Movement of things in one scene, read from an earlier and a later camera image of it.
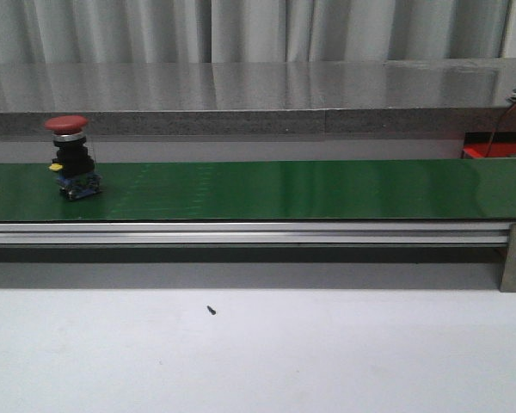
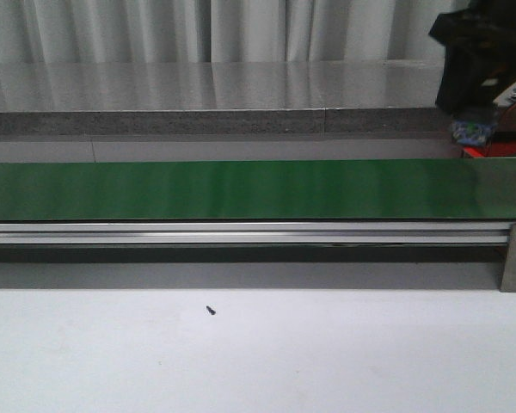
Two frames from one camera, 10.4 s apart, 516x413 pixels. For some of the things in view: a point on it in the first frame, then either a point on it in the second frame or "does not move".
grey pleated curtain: (227, 32) does not move
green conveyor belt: (500, 188) does not move
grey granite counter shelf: (354, 97) does not move
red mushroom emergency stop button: (77, 176) to (472, 132)
